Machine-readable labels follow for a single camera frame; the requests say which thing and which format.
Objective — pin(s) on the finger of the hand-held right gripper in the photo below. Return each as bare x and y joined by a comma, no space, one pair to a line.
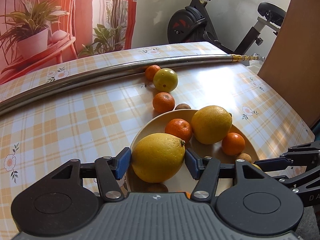
287,181
275,163

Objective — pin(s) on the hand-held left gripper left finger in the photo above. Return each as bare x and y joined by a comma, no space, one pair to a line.
123,162

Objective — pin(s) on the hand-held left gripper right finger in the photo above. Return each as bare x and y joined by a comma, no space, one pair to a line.
191,163

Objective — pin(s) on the round yellow citrus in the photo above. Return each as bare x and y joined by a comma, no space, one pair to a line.
256,166

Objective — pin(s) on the cream round plate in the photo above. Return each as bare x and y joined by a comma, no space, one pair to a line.
210,152

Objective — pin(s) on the orange mandarin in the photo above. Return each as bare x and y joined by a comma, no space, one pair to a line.
178,130
151,72
233,143
163,102
187,194

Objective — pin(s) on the small brown fruit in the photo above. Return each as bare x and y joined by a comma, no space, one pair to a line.
182,107
157,187
243,157

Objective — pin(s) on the large yellow lemon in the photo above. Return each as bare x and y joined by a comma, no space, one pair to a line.
158,157

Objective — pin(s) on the plaid floral tablecloth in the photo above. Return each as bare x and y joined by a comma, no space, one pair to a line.
75,122

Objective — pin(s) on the yellow-green round citrus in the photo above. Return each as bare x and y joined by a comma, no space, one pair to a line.
165,80

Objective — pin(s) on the metal pole with gold bands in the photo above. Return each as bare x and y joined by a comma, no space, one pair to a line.
200,59

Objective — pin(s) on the brown wooden board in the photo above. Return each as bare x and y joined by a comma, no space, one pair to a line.
295,55

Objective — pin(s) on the black exercise bike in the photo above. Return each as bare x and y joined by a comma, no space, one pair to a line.
190,20

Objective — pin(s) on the pink plant-print wall poster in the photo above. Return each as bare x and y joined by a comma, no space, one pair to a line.
50,17

